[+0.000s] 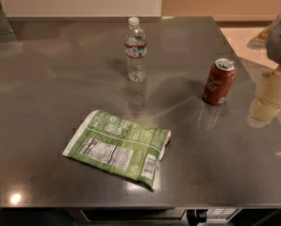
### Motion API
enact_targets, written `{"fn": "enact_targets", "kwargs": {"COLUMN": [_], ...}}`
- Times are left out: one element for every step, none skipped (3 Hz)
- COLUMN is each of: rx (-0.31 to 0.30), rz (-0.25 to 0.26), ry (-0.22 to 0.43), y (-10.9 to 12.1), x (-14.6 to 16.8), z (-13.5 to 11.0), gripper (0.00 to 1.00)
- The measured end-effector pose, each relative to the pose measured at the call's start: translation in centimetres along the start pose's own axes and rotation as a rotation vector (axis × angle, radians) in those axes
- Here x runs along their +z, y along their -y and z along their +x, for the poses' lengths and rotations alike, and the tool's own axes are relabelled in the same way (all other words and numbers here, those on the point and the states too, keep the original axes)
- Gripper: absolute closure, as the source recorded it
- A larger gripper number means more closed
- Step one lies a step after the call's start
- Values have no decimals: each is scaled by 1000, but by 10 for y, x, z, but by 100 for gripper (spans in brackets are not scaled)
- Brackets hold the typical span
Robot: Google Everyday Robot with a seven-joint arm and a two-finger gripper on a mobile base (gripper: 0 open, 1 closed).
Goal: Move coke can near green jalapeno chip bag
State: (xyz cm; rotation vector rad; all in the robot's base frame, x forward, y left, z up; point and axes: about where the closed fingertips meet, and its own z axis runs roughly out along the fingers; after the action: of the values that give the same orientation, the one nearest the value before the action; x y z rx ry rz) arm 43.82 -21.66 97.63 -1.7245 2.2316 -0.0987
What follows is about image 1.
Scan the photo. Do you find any green jalapeno chip bag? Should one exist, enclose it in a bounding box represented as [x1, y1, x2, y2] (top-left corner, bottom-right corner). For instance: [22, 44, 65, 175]
[63, 110, 171, 189]

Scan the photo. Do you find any red coke can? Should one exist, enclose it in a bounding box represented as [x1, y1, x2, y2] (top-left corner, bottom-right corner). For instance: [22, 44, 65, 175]
[203, 58, 238, 105]

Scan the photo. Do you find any clear plastic water bottle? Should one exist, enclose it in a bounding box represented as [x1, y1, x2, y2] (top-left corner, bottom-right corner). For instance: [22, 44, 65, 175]
[124, 17, 147, 83]

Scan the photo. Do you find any drawer under table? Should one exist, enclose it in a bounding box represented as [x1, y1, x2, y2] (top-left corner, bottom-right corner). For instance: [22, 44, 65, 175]
[83, 208, 185, 221]

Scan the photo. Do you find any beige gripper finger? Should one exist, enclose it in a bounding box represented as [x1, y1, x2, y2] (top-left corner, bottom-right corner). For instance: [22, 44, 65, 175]
[252, 65, 281, 122]

